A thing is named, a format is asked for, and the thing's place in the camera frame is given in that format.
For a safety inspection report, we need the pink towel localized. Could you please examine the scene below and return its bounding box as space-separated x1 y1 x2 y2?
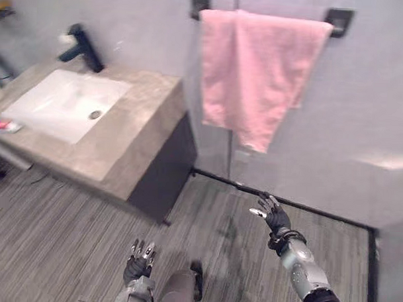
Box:
194 7 336 156

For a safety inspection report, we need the black towel bar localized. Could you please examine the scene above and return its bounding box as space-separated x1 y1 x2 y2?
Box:
189 0 356 38

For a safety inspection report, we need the grey stone vanity cabinet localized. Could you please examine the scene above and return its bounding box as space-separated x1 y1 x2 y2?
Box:
0 61 201 228

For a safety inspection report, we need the black faucet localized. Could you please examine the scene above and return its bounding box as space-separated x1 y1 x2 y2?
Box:
57 22 107 74

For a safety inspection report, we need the white table leg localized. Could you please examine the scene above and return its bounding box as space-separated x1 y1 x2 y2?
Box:
0 139 34 171

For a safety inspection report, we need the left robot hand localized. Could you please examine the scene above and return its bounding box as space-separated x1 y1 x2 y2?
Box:
122 238 158 286

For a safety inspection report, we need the blue red toothpaste tube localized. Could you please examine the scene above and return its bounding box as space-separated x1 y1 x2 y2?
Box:
0 117 24 134

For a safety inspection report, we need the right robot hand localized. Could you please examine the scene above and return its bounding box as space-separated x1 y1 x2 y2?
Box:
247 191 293 236

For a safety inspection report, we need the white sink basin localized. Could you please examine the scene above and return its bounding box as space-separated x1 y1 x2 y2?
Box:
1 67 132 146

